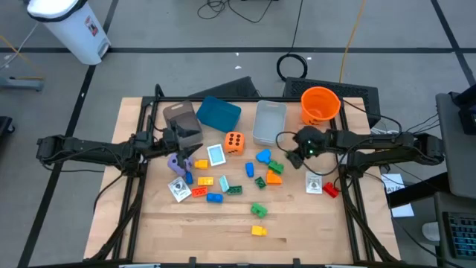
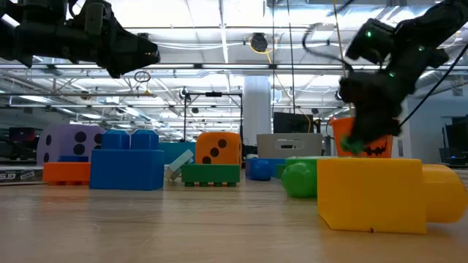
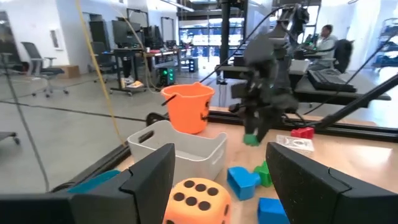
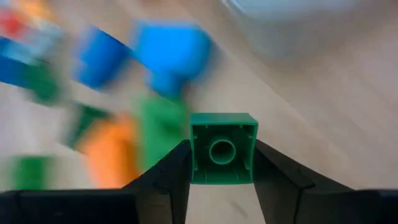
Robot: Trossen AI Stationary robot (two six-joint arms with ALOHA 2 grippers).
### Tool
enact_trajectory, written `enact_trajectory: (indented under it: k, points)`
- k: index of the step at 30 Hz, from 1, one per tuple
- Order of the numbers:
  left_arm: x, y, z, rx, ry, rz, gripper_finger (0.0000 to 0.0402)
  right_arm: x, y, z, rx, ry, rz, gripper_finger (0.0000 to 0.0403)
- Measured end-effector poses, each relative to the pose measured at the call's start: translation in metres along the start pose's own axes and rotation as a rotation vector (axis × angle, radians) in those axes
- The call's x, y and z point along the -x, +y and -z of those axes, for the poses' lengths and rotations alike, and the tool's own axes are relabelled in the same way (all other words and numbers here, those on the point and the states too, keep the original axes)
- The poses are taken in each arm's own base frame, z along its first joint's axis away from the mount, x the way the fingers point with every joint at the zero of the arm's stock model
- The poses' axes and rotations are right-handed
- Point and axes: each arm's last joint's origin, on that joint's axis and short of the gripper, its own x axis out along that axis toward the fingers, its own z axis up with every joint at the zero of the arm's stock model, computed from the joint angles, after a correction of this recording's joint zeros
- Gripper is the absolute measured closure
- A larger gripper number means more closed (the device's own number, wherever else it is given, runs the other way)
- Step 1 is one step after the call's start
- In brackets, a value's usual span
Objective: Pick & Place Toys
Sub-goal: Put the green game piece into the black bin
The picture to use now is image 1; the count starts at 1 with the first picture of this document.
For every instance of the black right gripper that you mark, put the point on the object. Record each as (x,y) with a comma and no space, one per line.
(312,139)

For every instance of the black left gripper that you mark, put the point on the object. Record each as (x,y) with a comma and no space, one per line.
(172,141)

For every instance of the green toy block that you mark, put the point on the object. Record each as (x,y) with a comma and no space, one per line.
(259,210)
(276,167)

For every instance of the purple foam die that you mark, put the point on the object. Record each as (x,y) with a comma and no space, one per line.
(173,164)

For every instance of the orange toy block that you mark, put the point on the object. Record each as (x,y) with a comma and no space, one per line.
(273,178)

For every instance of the light blue toy block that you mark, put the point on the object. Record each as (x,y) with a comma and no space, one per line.
(263,156)

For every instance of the small dark green brick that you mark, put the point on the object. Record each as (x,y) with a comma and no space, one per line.
(260,182)

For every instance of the orange foam die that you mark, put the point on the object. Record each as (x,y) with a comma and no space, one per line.
(234,143)

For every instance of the red toy block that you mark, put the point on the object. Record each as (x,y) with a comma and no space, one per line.
(330,190)

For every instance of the teal brick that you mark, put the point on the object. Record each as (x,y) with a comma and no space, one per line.
(224,184)

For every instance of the blue two-stud toy block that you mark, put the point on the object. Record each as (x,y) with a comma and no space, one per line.
(214,198)

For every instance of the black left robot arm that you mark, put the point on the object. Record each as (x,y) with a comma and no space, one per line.
(93,149)

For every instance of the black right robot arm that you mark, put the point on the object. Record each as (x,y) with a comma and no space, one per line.
(390,143)

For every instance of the yellow toy block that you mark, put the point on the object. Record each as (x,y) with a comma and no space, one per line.
(201,164)
(259,231)

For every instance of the blue-backed card deck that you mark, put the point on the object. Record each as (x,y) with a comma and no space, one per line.
(216,155)

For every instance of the small blue brick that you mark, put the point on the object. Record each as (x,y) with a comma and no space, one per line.
(189,178)

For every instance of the playing card right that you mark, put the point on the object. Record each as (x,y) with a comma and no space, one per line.
(314,182)

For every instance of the yellow flat brick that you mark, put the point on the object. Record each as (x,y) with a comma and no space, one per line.
(205,181)

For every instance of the black and white card deck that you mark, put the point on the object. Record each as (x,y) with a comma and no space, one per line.
(179,189)

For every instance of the orange-red flat brick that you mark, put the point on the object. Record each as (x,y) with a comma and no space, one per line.
(199,191)

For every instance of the smoky grey translucent bin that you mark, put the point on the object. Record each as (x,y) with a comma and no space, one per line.
(178,108)

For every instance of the light grey plastic bin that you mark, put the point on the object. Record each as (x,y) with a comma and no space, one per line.
(269,123)

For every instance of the blue plastic bin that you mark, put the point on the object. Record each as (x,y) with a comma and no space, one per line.
(219,115)

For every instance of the orange pumpkin face bucket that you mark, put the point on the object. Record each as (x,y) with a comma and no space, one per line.
(320,104)

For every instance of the black angled panel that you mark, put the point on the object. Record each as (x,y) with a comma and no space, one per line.
(234,89)

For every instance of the white paper sheet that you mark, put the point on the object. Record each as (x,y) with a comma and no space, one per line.
(403,211)

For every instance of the grey keyboard desk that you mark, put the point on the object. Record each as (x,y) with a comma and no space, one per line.
(438,208)

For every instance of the white computer mouse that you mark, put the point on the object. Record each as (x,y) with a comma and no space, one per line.
(431,231)

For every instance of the dark grey desk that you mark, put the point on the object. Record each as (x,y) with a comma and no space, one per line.
(457,156)

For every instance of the white trash bin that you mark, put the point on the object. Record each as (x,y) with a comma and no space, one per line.
(74,30)

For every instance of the black box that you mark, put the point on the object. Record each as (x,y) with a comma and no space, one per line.
(466,111)

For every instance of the grey stand foot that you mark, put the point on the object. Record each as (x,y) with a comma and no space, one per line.
(22,84)

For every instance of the black keyboard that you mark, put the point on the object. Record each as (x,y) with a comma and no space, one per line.
(461,234)

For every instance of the black chair base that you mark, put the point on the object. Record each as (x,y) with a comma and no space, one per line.
(4,124)

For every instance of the black aluminium rig frame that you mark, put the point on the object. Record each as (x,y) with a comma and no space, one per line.
(148,99)

